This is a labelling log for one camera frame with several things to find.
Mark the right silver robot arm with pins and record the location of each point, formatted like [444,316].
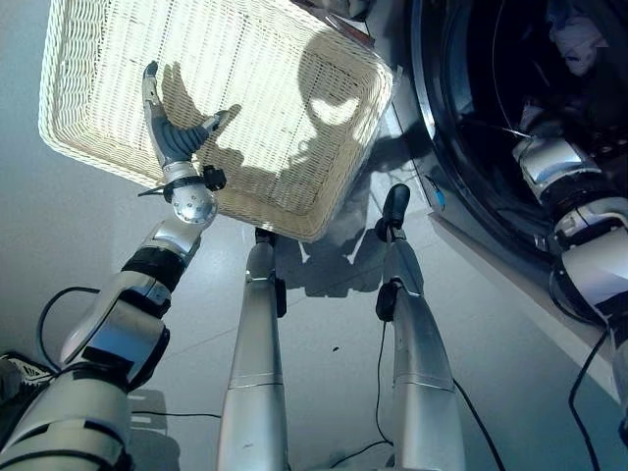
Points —
[581,211]

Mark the white wicker laundry basket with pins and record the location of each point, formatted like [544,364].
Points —
[216,113]

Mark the right dark robot foot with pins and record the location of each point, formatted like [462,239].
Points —
[396,202]

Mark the silver robot leg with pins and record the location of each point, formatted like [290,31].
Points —
[255,363]
[419,353]

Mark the washing machine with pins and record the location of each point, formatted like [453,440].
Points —
[520,127]

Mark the right silver robot leg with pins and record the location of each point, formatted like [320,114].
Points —
[419,353]

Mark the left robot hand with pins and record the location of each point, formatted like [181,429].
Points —
[169,135]

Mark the left silver robot leg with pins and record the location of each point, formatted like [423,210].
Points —
[255,363]

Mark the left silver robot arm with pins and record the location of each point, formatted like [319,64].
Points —
[113,314]

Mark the clothes inside washer drum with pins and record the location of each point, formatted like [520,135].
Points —
[576,39]

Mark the black white patterned object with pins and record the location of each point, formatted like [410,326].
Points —
[19,373]

